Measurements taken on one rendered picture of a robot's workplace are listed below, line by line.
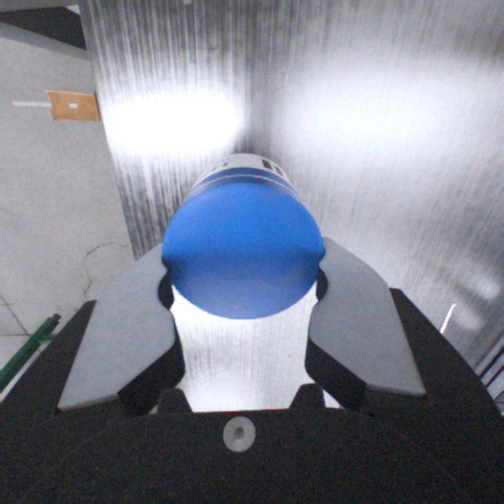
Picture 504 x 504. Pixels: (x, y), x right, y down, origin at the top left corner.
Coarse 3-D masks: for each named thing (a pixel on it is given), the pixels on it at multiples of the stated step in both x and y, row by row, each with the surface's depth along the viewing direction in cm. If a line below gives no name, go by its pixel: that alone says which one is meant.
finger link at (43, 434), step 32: (64, 352) 7; (32, 384) 6; (64, 384) 6; (0, 416) 5; (32, 416) 5; (64, 416) 5; (96, 416) 5; (0, 448) 5; (32, 448) 5; (64, 448) 5; (0, 480) 4; (32, 480) 4
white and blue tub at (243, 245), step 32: (224, 160) 14; (256, 160) 13; (192, 192) 10; (224, 192) 9; (256, 192) 9; (288, 192) 10; (192, 224) 10; (224, 224) 10; (256, 224) 10; (288, 224) 10; (192, 256) 11; (224, 256) 11; (256, 256) 11; (288, 256) 11; (320, 256) 11; (192, 288) 11; (224, 288) 12; (256, 288) 12; (288, 288) 12
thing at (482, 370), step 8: (496, 344) 43; (488, 352) 44; (496, 352) 43; (488, 360) 44; (496, 360) 43; (480, 368) 46; (488, 368) 45; (496, 368) 43; (480, 376) 46; (488, 376) 44; (496, 376) 43; (488, 384) 45; (496, 384) 42; (496, 392) 43
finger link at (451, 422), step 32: (416, 320) 7; (416, 352) 6; (448, 352) 6; (448, 384) 6; (480, 384) 5; (384, 416) 5; (416, 416) 5; (448, 416) 5; (480, 416) 5; (448, 448) 4; (480, 448) 4; (480, 480) 4
